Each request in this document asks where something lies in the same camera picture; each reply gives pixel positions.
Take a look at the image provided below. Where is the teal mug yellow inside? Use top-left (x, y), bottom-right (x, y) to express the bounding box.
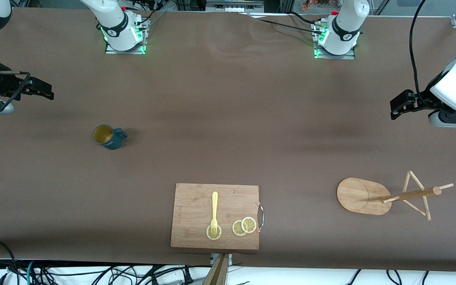
top-left (93, 124), bottom-right (128, 150)

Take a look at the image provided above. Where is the bamboo mug rack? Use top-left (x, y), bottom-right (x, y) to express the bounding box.
top-left (336, 170), bottom-right (454, 221)

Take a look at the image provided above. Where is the colourful small objects pile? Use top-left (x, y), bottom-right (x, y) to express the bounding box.
top-left (301, 0), bottom-right (331, 11)

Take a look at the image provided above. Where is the brown table cover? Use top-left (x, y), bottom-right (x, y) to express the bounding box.
top-left (0, 7), bottom-right (456, 274)

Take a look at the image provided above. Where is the lemon slice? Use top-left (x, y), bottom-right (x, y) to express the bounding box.
top-left (206, 224), bottom-right (222, 241)
top-left (232, 220), bottom-right (248, 237)
top-left (241, 217), bottom-right (257, 234)

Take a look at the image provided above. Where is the white power strip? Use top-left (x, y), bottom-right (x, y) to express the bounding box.
top-left (205, 0), bottom-right (264, 13)

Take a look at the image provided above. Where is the yellow plastic fork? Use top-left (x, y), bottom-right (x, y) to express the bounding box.
top-left (210, 192), bottom-right (219, 235)

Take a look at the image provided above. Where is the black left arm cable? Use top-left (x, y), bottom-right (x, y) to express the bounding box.
top-left (409, 0), bottom-right (431, 104)

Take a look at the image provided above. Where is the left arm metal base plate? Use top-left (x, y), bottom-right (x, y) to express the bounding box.
top-left (313, 20), bottom-right (357, 60)

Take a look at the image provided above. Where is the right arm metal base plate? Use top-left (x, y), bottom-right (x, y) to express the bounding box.
top-left (104, 18), bottom-right (150, 55)

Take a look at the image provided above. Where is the black cable on table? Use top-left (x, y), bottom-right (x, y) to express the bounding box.
top-left (248, 11), bottom-right (323, 36)

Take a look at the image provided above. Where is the bamboo cutting board metal handle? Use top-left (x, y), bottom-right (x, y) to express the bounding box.
top-left (170, 183), bottom-right (264, 251)

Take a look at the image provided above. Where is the wooden post with bracket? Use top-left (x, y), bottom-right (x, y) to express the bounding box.
top-left (202, 253), bottom-right (232, 285)

